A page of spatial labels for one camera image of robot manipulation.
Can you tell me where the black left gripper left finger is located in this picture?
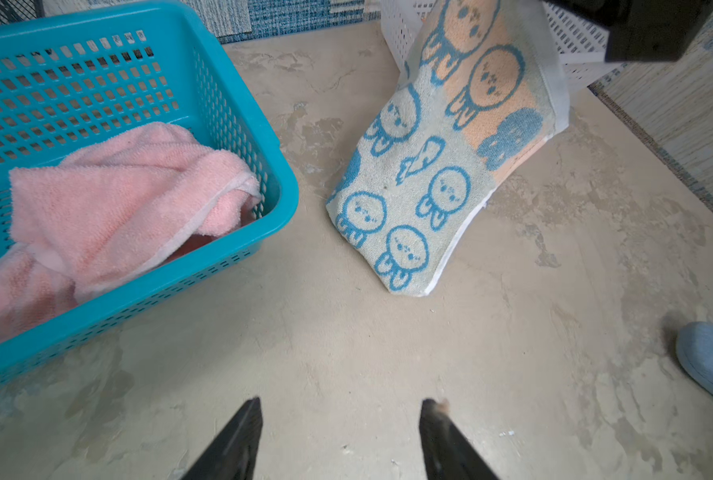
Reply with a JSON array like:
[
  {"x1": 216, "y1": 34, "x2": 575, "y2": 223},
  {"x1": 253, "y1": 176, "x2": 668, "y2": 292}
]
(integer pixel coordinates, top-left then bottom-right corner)
[{"x1": 182, "y1": 396, "x2": 264, "y2": 480}]

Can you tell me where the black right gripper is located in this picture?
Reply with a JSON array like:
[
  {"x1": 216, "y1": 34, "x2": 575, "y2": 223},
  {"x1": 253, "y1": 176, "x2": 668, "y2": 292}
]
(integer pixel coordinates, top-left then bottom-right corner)
[{"x1": 550, "y1": 0, "x2": 713, "y2": 63}]

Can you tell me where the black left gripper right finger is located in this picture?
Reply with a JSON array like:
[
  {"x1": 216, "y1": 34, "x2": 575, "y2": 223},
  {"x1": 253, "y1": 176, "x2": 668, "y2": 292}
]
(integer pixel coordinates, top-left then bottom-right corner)
[{"x1": 419, "y1": 398, "x2": 499, "y2": 480}]

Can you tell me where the blue bunny pattern towel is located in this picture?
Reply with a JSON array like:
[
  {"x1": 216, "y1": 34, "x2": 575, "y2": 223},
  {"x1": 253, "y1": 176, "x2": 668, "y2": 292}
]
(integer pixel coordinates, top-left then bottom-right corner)
[{"x1": 326, "y1": 1, "x2": 570, "y2": 297}]

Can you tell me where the pink terry towel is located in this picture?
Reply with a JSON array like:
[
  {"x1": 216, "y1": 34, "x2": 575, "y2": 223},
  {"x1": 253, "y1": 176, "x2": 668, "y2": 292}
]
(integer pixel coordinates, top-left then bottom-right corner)
[{"x1": 0, "y1": 122, "x2": 260, "y2": 344}]

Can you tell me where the white plastic basket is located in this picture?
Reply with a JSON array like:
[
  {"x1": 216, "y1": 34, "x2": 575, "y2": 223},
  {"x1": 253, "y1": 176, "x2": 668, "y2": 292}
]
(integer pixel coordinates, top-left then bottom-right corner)
[{"x1": 380, "y1": 0, "x2": 620, "y2": 94}]

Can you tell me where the teal plastic basket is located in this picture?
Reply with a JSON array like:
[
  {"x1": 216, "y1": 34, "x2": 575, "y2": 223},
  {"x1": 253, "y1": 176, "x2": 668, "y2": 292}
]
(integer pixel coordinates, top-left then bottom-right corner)
[{"x1": 0, "y1": 1, "x2": 298, "y2": 386}]

